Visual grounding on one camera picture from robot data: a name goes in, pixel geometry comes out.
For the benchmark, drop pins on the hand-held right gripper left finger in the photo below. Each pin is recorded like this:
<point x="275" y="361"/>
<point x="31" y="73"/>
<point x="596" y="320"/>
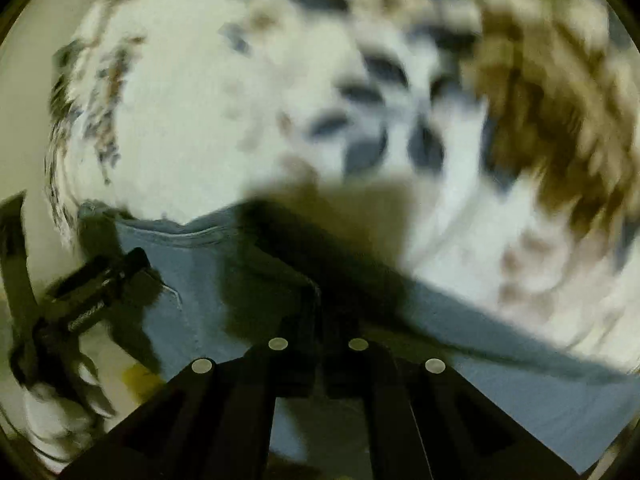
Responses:
<point x="300" y="340"/>

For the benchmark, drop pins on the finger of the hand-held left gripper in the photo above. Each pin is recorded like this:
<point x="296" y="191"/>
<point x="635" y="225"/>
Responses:
<point x="140" y="280"/>

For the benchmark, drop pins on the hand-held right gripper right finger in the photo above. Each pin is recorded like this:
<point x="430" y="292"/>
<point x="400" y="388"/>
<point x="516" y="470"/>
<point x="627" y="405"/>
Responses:
<point x="340" y="355"/>

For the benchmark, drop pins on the blue-grey pants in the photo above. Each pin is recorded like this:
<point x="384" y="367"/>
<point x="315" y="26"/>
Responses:
<point x="200" y="270"/>

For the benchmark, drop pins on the printed blanket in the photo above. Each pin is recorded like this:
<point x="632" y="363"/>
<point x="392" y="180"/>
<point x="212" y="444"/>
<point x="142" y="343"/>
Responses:
<point x="200" y="110"/>

